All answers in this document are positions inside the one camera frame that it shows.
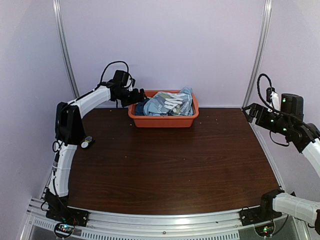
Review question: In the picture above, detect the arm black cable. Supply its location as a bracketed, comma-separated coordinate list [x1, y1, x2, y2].
[257, 73, 306, 123]
[99, 60, 130, 87]

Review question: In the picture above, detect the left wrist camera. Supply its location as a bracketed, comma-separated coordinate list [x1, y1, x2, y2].
[124, 77, 136, 91]

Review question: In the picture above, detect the aluminium corner post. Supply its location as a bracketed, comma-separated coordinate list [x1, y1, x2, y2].
[52, 0, 80, 98]
[242, 0, 273, 108]

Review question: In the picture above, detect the black open brooch case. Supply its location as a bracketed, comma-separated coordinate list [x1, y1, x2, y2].
[80, 136, 95, 149]

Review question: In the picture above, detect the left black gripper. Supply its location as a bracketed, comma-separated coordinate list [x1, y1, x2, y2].
[115, 88, 148, 107]

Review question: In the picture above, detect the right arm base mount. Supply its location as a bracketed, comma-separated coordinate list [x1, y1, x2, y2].
[239, 206, 283, 226]

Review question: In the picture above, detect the right aluminium corner post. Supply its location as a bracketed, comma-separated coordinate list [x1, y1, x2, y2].
[242, 0, 273, 108]

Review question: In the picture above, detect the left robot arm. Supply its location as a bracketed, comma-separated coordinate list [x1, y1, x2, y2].
[45, 70, 146, 222]

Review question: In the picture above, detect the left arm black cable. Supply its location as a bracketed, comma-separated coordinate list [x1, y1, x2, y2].
[99, 60, 130, 87]

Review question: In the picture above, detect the aluminium front rail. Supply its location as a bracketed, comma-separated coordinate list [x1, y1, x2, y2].
[24, 197, 308, 240]

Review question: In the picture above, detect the left aluminium corner post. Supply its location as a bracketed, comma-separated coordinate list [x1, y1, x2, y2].
[52, 0, 80, 98]

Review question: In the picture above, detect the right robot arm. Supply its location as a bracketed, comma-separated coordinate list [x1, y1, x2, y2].
[242, 93, 320, 232]

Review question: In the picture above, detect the orange plastic basin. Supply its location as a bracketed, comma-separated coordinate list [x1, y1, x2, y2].
[128, 90, 199, 128]

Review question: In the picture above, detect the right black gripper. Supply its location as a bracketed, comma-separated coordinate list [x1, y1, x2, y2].
[242, 103, 292, 136]

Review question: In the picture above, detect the light blue printed t-shirt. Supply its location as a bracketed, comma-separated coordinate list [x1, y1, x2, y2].
[143, 87, 194, 117]

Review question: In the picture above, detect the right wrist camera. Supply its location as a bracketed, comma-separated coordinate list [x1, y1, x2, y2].
[266, 87, 281, 111]

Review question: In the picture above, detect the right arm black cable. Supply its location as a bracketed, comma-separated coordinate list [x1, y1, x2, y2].
[257, 73, 306, 123]

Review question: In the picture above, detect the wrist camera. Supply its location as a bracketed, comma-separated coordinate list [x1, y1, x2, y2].
[124, 77, 136, 91]
[266, 87, 281, 111]

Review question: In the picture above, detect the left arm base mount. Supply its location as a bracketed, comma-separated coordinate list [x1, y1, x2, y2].
[44, 199, 89, 227]

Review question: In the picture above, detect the dark blue garment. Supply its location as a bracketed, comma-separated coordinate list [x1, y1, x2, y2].
[135, 97, 150, 116]

